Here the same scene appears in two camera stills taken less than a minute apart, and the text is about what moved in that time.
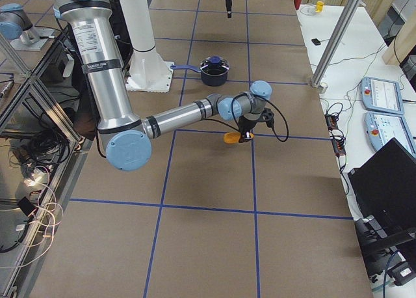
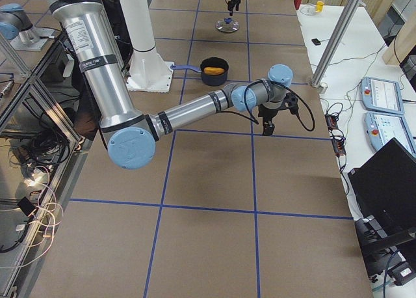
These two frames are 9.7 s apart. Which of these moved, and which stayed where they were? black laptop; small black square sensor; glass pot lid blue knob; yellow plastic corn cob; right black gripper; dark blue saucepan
Moved: yellow plastic corn cob; right black gripper; glass pot lid blue knob
Stayed: dark blue saucepan; small black square sensor; black laptop
